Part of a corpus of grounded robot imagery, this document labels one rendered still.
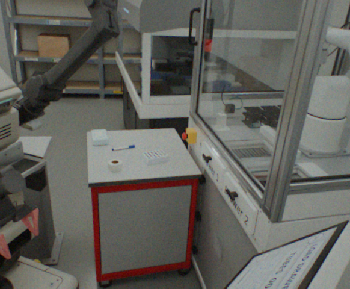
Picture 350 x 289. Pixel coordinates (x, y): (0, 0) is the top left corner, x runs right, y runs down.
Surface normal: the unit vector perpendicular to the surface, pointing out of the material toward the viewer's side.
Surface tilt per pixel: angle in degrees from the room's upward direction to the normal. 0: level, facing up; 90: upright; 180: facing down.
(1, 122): 98
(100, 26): 73
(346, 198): 90
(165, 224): 90
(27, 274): 0
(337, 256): 40
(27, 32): 90
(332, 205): 90
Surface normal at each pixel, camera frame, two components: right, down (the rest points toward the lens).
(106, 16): 0.85, -0.13
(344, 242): 0.54, -0.48
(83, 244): 0.06, -0.90
